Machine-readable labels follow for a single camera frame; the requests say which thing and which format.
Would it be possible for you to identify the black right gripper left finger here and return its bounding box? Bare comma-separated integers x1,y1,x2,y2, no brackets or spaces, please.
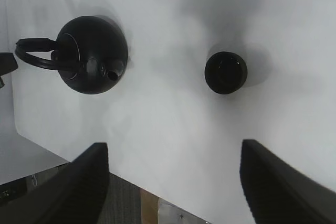
1,143,109,223

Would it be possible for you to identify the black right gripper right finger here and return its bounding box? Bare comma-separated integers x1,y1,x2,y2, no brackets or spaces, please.
239,139,335,223

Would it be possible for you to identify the black round teapot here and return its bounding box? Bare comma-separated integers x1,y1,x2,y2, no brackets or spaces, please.
15,16,129,94

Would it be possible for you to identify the small black teacup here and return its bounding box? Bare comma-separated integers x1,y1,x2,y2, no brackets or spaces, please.
204,51,248,94

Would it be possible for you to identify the black object at left edge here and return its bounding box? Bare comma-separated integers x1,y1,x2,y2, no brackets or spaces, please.
0,52,18,88

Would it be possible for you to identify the metal table bracket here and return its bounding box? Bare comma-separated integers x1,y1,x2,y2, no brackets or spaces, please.
157,198,208,224

